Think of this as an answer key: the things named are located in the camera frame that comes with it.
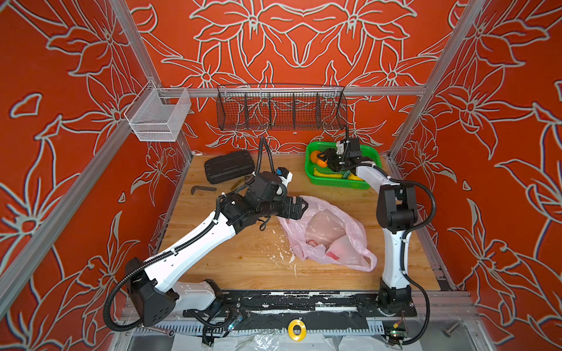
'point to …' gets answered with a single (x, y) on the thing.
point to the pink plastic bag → (323, 232)
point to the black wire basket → (264, 107)
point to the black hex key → (202, 188)
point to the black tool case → (229, 167)
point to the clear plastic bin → (158, 114)
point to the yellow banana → (334, 175)
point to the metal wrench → (170, 333)
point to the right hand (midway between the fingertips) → (322, 154)
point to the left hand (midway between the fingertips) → (298, 201)
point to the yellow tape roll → (303, 333)
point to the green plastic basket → (371, 153)
